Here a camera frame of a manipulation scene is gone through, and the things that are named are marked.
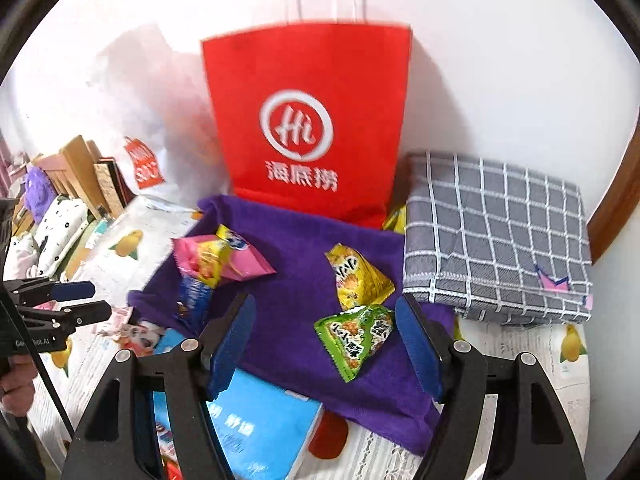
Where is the white dotted pillow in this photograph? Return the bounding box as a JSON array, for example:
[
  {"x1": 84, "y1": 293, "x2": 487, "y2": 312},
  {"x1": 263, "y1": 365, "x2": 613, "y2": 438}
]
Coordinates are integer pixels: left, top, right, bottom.
[{"x1": 29, "y1": 195, "x2": 89, "y2": 278}]

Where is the dark blue snack packet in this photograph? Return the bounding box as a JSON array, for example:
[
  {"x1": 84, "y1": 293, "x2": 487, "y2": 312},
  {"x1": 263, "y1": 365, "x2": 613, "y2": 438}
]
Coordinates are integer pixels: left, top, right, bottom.
[{"x1": 176, "y1": 275, "x2": 214, "y2": 334}]

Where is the white fruit print tablecloth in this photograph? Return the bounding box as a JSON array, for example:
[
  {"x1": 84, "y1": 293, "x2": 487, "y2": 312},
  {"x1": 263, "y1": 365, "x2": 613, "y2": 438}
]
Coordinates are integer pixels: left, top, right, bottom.
[{"x1": 27, "y1": 194, "x2": 594, "y2": 480}]

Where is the purple towel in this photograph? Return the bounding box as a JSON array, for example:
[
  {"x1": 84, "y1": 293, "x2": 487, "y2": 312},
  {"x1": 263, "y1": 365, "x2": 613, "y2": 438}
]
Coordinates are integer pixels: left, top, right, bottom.
[{"x1": 127, "y1": 193, "x2": 457, "y2": 458}]

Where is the grey checked folded cloth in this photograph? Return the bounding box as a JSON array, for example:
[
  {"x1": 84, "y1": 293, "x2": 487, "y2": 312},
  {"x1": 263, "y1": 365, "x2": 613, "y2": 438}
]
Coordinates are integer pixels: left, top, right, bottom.
[{"x1": 402, "y1": 151, "x2": 593, "y2": 326}]

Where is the blue tissue pack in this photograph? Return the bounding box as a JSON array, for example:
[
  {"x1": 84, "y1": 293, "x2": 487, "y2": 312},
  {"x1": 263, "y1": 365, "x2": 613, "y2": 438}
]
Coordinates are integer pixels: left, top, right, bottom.
[{"x1": 206, "y1": 368, "x2": 323, "y2": 479}]

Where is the red Haidilao paper bag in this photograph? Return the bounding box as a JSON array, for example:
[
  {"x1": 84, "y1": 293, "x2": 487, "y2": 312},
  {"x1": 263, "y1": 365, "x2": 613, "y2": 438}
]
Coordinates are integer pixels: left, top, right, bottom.
[{"x1": 202, "y1": 0, "x2": 412, "y2": 229}]

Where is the purple plush toy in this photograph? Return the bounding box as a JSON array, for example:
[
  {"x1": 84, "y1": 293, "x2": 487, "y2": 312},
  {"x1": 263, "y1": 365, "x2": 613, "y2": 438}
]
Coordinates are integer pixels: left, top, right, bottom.
[{"x1": 24, "y1": 166, "x2": 58, "y2": 223}]

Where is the person's left hand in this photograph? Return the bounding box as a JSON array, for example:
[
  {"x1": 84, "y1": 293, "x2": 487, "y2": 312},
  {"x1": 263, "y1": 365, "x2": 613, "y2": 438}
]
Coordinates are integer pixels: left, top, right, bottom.
[{"x1": 1, "y1": 356, "x2": 38, "y2": 417}]

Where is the white Miniso plastic bag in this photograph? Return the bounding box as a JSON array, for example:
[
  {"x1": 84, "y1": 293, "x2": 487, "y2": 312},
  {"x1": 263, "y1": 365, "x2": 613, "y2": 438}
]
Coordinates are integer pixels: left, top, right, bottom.
[{"x1": 99, "y1": 29, "x2": 230, "y2": 208}]

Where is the green triangular snack packet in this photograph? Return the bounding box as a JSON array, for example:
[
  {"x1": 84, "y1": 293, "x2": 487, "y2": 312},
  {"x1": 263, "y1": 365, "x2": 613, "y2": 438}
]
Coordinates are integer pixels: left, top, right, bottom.
[{"x1": 314, "y1": 304, "x2": 394, "y2": 382}]

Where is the black cable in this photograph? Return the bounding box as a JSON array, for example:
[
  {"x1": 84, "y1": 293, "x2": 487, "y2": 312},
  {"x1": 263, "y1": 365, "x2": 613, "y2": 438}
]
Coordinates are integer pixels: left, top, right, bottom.
[{"x1": 0, "y1": 284, "x2": 76, "y2": 436}]

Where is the pink yellow chip bag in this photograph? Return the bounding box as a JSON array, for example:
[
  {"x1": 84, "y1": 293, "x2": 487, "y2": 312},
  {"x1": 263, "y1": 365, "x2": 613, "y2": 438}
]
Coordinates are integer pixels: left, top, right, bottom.
[{"x1": 172, "y1": 224, "x2": 277, "y2": 288}]

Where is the yellow triangular snack packet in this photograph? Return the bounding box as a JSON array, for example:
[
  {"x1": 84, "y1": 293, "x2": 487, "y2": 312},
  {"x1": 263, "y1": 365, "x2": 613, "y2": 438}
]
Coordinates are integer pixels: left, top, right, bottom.
[{"x1": 326, "y1": 244, "x2": 396, "y2": 311}]

